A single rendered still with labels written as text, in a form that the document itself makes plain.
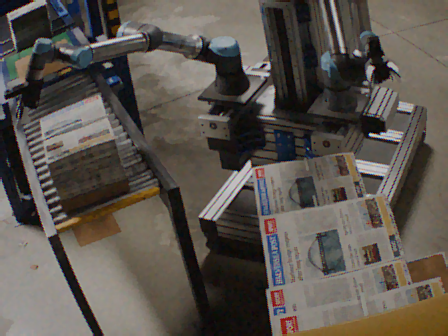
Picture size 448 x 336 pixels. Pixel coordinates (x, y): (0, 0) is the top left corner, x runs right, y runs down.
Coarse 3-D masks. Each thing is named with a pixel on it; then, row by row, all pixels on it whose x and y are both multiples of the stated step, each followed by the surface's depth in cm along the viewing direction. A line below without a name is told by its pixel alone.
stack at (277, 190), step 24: (264, 168) 252; (288, 168) 250; (312, 168) 248; (336, 168) 245; (264, 192) 241; (288, 192) 239; (312, 192) 237; (336, 192) 234; (360, 192) 232; (264, 216) 232
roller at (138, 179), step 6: (138, 174) 266; (144, 174) 266; (150, 174) 266; (132, 180) 264; (138, 180) 265; (144, 180) 265; (132, 186) 264; (54, 210) 256; (60, 210) 256; (72, 210) 257; (54, 216) 255
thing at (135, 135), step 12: (96, 72) 348; (96, 84) 337; (108, 84) 334; (108, 96) 323; (120, 108) 311; (120, 120) 302; (132, 120) 300; (132, 132) 292; (144, 144) 282; (144, 156) 275; (156, 156) 274; (156, 168) 268; (168, 180) 260; (168, 192) 256; (180, 192) 258; (168, 204) 261; (180, 204) 261
